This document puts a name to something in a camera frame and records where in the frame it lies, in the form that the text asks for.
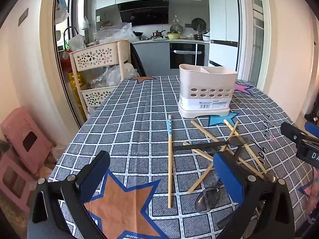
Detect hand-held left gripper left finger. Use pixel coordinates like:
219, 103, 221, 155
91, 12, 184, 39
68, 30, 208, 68
27, 151, 110, 239

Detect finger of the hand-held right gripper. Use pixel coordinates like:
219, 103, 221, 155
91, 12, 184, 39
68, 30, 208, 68
280, 122, 319, 145
305, 121, 319, 138

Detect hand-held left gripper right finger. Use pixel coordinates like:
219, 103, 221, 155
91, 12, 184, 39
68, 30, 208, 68
214, 152, 296, 239

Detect black spoon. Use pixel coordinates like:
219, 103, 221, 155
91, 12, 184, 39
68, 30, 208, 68
195, 146, 244, 214
173, 135, 250, 152

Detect plain wooden chopstick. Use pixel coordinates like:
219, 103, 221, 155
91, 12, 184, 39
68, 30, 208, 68
223, 119, 268, 178
183, 142, 215, 160
190, 120, 227, 147
188, 121, 239, 194

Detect blue patterned wooden chopstick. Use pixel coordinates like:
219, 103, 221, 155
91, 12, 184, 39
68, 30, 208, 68
167, 115, 173, 209

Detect white plastic utensil holder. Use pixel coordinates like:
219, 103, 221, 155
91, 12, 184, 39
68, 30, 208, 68
178, 64, 238, 118

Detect grey checked star tablecloth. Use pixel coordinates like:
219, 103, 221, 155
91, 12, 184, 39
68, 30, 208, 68
48, 75, 319, 239

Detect pink plastic stool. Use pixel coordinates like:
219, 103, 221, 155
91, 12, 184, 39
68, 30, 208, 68
0, 107, 54, 175
0, 153, 38, 213

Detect yellow oil bottle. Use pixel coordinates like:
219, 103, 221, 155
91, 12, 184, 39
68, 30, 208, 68
66, 71, 86, 120

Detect sliding glass door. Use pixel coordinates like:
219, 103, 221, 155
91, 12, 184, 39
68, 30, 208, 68
237, 0, 271, 90

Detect crumpled clear plastic bags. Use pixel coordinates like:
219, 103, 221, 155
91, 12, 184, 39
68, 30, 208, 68
90, 63, 140, 89

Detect cream plastic basket cart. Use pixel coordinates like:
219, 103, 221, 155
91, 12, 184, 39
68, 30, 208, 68
69, 40, 132, 115

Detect black built-in oven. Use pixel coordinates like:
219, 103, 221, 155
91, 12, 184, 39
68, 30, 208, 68
169, 42, 205, 70

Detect dark saucepan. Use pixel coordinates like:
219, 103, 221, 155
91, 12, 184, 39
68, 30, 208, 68
193, 31, 210, 41

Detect white refrigerator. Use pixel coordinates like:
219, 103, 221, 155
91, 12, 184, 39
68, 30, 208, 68
208, 0, 240, 68

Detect grey kitchen counter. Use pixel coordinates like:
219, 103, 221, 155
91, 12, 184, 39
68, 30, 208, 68
131, 38, 210, 76

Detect white plastic bag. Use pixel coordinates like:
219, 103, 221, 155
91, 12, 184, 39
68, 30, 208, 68
68, 35, 86, 51

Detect black round strainer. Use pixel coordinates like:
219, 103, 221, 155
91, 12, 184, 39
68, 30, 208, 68
191, 18, 207, 31

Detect clear plastic bag pile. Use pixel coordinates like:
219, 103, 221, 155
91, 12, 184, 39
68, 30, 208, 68
93, 22, 139, 45

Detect black kitchen faucet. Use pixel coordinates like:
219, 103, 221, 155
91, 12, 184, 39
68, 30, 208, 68
63, 26, 79, 43

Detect black range hood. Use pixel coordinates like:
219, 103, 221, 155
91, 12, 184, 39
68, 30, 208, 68
117, 0, 170, 26

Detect hanging blue white bag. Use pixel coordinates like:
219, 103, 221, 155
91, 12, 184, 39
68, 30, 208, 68
56, 0, 70, 24

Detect grey wall switch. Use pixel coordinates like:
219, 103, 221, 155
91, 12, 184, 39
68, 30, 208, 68
19, 8, 29, 26

